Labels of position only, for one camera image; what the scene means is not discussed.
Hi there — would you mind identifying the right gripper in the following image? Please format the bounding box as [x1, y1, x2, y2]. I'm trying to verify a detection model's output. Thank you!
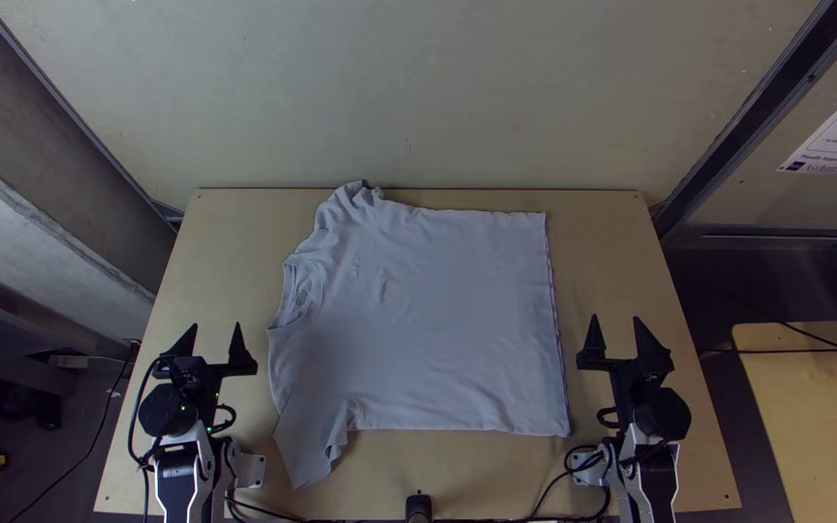
[574, 313, 675, 426]

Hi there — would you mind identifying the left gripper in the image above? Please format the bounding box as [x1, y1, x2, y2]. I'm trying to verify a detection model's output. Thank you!
[151, 322, 260, 424]

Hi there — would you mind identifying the white t-shirt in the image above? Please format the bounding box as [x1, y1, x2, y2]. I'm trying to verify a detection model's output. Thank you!
[265, 179, 574, 492]

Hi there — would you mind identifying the pale wooden side table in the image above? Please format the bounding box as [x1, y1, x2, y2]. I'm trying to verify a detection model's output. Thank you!
[731, 319, 837, 523]

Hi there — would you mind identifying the black cable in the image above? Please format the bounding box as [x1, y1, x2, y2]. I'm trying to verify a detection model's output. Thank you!
[126, 354, 172, 474]
[223, 490, 311, 523]
[8, 352, 135, 523]
[519, 444, 612, 523]
[701, 319, 837, 364]

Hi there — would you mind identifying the dark metal frame beam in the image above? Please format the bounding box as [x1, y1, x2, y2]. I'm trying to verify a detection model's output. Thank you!
[653, 0, 837, 238]

